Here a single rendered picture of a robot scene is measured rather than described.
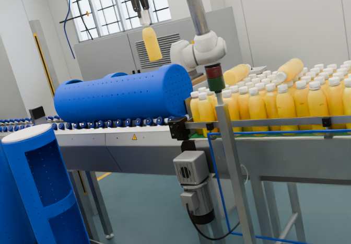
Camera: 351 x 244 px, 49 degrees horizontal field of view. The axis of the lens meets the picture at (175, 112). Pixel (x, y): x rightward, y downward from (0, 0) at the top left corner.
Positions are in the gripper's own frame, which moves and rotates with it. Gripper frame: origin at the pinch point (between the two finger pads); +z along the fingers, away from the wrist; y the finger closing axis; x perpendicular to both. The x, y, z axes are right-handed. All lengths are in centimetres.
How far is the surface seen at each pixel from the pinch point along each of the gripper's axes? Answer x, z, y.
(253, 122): 60, 52, 21
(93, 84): -41, 30, 9
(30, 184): -63, 72, 54
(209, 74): 55, 27, 40
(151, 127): -4, 57, 12
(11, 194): -118, 91, 38
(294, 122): 77, 53, 21
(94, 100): -38, 38, 14
